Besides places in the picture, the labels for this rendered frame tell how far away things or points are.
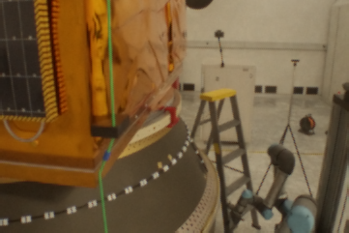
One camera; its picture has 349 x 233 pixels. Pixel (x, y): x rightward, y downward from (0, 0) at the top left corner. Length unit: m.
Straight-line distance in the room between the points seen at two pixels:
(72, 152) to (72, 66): 0.21
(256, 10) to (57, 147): 8.43
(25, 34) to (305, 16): 8.87
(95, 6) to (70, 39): 0.09
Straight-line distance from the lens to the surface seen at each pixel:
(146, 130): 1.26
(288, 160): 1.95
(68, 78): 0.67
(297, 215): 1.42
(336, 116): 1.79
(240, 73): 4.90
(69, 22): 0.65
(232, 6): 8.84
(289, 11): 9.12
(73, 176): 0.77
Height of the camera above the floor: 2.15
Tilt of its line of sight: 15 degrees down
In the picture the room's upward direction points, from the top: straight up
